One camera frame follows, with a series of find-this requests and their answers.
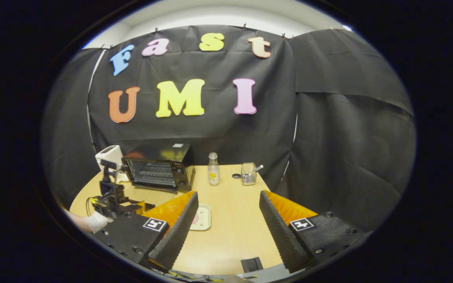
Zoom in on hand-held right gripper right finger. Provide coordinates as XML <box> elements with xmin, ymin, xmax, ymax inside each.
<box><xmin>259</xmin><ymin>190</ymin><xmax>365</xmax><ymax>274</ymax></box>

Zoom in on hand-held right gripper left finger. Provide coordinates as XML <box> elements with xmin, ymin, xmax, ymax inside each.
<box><xmin>93</xmin><ymin>191</ymin><xmax>199</xmax><ymax>272</ymax></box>

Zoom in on cream square plate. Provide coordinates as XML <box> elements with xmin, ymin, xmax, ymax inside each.
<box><xmin>189</xmin><ymin>204</ymin><xmax>212</xmax><ymax>231</ymax></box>

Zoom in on black electric oven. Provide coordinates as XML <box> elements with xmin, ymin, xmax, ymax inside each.
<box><xmin>122</xmin><ymin>143</ymin><xmax>195</xmax><ymax>193</ymax></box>

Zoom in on white toaster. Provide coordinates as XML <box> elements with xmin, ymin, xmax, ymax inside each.
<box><xmin>95</xmin><ymin>145</ymin><xmax>123</xmax><ymax>171</ymax></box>

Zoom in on black box at table edge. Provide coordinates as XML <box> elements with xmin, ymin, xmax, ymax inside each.
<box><xmin>241</xmin><ymin>257</ymin><xmax>263</xmax><ymax>272</ymax></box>

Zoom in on clear bottle with yellow print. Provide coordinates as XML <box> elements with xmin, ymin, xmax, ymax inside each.
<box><xmin>207</xmin><ymin>152</ymin><xmax>220</xmax><ymax>186</ymax></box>

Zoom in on black backdrop cloth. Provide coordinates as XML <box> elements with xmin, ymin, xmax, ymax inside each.
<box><xmin>42</xmin><ymin>24</ymin><xmax>416</xmax><ymax>232</ymax></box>

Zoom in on metal wire basket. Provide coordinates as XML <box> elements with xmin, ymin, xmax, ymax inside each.
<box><xmin>241</xmin><ymin>162</ymin><xmax>258</xmax><ymax>186</ymax></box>

